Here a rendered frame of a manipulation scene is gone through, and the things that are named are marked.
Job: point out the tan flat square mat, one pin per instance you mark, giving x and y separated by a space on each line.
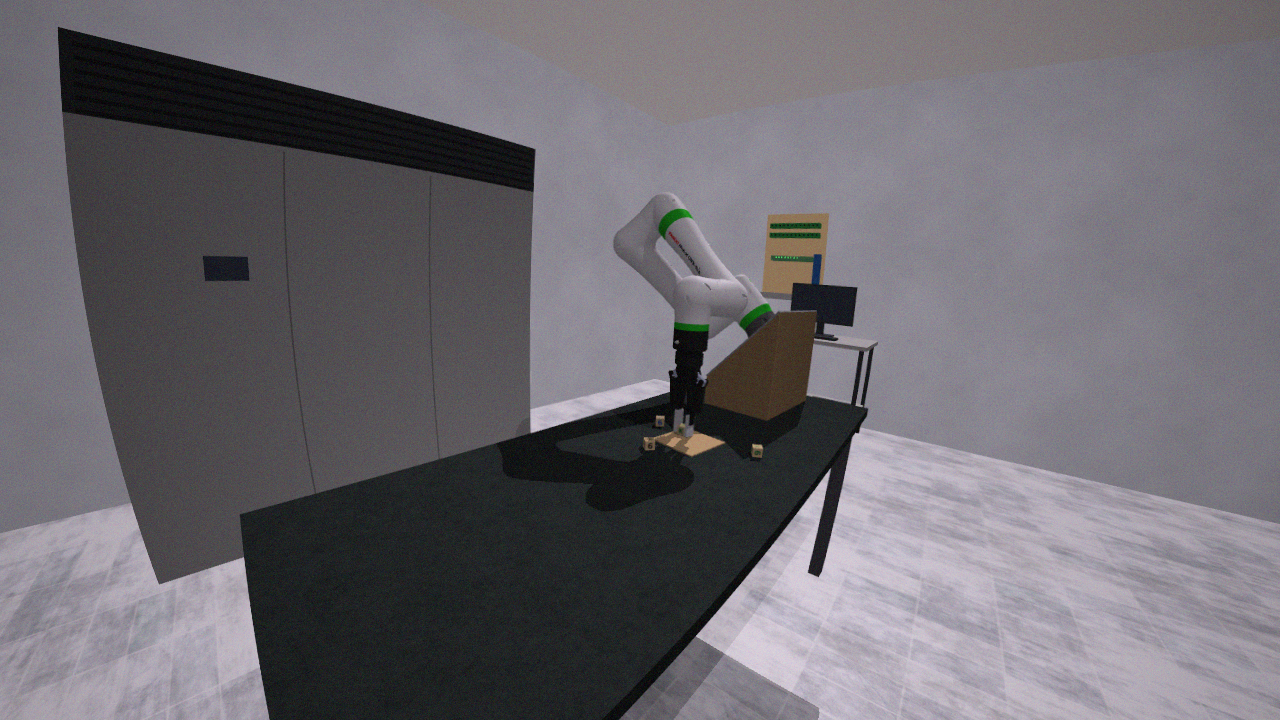
690 446

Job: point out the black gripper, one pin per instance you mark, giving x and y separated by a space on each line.
687 376

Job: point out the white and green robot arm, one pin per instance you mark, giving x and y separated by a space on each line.
700 304

